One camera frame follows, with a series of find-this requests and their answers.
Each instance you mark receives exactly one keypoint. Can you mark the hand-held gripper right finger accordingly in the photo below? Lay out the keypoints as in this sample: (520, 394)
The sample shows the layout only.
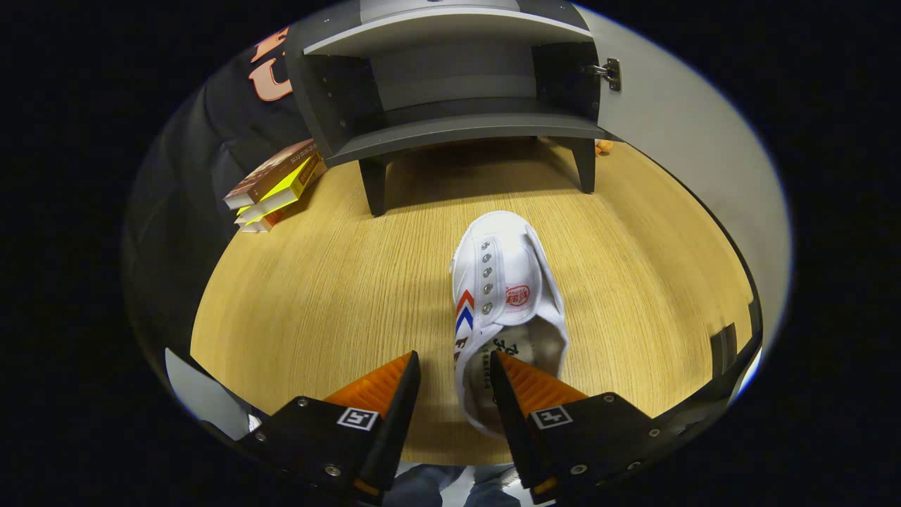
(512, 422)

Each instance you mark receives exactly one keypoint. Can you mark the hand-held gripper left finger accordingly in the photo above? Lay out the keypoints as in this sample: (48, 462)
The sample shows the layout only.
(398, 415)

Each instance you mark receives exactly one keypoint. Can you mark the white canvas shoe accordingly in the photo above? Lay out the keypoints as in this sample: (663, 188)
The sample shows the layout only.
(507, 260)

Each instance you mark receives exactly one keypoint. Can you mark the beige shoe cabinet door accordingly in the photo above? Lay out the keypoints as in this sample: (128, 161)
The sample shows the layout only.
(690, 141)

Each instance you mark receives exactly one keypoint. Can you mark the metal door hinge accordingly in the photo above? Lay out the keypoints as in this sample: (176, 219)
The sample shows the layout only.
(611, 74)

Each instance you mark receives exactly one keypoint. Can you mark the person's legs in jeans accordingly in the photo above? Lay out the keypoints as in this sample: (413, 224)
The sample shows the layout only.
(422, 486)

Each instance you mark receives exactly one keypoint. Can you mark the orange book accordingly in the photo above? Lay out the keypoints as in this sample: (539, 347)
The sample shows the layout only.
(281, 213)

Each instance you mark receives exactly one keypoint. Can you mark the yellow book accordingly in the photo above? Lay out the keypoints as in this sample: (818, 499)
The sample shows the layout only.
(281, 191)

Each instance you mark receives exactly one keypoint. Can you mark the brown cover book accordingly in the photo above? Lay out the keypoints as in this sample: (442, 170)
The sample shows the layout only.
(271, 172)

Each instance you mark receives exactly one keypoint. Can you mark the small orange object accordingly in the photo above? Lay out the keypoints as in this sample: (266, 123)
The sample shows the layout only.
(604, 146)

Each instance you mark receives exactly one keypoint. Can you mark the black backdrop cloth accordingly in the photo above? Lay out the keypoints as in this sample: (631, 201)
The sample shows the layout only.
(183, 211)

